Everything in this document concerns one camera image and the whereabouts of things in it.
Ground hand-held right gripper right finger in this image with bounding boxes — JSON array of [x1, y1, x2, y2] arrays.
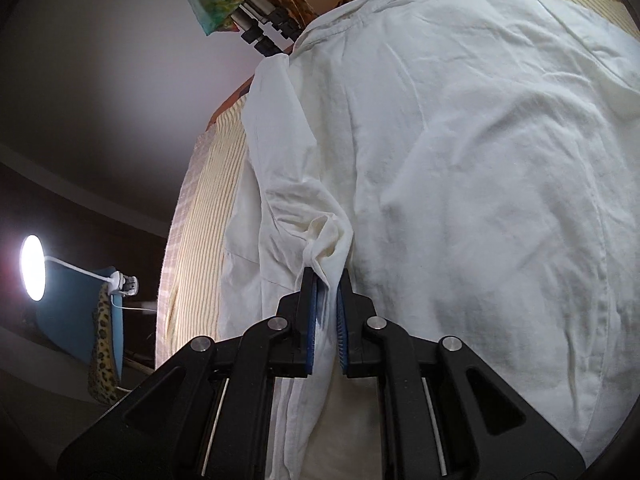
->
[[335, 267, 586, 480]]

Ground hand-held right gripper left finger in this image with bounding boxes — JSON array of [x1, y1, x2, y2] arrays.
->
[[57, 266, 326, 480]]

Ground white shirt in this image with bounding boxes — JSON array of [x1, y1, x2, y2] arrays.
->
[[220, 0, 640, 480]]

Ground striped bed sheet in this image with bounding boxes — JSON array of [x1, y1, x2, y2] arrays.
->
[[157, 0, 640, 361]]

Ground leopard print cloth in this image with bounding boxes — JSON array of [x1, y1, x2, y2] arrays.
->
[[87, 285, 123, 406]]

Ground blue chair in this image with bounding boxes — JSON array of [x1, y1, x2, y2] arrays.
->
[[35, 265, 123, 381]]

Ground ring light cable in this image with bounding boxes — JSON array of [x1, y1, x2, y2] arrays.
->
[[45, 256, 158, 313]]

